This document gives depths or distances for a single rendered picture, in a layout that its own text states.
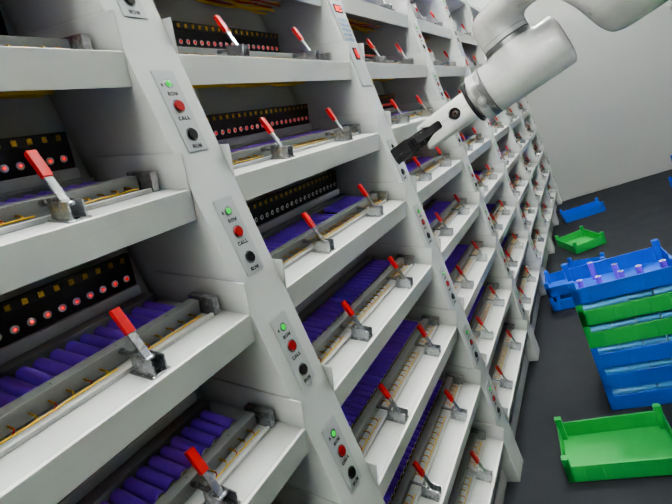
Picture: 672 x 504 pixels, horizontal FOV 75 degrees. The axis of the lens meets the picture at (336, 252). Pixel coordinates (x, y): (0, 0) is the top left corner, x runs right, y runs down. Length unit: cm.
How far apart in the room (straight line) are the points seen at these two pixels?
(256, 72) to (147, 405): 62
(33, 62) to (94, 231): 20
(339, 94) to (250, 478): 97
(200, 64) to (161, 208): 28
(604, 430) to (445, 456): 69
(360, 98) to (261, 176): 55
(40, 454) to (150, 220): 28
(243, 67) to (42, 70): 36
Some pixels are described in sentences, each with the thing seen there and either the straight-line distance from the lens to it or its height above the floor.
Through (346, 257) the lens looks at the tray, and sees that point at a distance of 92.
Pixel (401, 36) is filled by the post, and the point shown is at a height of 149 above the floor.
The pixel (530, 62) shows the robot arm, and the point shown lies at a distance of 80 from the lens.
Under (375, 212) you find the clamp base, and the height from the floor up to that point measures 97.
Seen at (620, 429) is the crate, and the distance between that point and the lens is 175.
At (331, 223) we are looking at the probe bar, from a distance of 101.
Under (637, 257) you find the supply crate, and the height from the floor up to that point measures 43.
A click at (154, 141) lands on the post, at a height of 123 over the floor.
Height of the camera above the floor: 108
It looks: 9 degrees down
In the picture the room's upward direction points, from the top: 24 degrees counter-clockwise
